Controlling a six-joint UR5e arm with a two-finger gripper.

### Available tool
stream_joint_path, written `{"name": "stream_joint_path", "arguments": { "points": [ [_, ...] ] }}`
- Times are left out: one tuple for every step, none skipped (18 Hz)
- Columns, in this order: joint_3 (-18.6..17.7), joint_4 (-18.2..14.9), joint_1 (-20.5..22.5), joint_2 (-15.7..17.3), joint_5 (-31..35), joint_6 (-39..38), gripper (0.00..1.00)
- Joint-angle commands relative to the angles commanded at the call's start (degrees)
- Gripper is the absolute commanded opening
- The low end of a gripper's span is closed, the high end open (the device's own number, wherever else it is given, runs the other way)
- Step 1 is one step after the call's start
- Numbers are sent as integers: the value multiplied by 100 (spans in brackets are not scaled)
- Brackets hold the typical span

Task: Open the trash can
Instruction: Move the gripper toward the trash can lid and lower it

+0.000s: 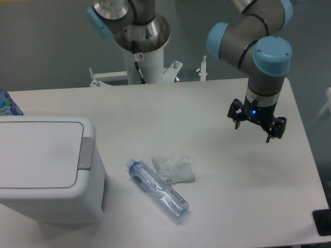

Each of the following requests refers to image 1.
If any blue labelled bottle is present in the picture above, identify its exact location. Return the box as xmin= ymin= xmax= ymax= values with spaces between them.
xmin=1 ymin=88 xmax=24 ymax=116

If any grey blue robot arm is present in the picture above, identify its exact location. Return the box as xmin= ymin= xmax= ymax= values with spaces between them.
xmin=86 ymin=1 xmax=293 ymax=139

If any grey trash can push button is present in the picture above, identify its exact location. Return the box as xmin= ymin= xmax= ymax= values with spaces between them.
xmin=78 ymin=137 xmax=94 ymax=171

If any clear plastic water bottle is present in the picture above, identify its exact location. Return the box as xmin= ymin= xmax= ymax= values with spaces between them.
xmin=126 ymin=159 xmax=189 ymax=221

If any white frame at right edge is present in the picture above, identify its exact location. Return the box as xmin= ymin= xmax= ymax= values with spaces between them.
xmin=312 ymin=87 xmax=330 ymax=124

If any crumpled clear plastic wrapper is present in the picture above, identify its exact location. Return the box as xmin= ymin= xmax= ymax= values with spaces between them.
xmin=151 ymin=155 xmax=195 ymax=185

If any white plastic trash can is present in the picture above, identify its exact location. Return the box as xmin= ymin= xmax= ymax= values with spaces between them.
xmin=1 ymin=116 xmax=108 ymax=224

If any black clamp at table edge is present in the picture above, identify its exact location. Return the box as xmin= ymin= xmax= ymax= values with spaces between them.
xmin=312 ymin=209 xmax=330 ymax=237

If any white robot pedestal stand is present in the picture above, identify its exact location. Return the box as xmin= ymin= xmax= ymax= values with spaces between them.
xmin=89 ymin=47 xmax=183 ymax=87

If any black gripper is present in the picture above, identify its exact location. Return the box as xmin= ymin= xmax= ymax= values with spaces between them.
xmin=227 ymin=98 xmax=287 ymax=143

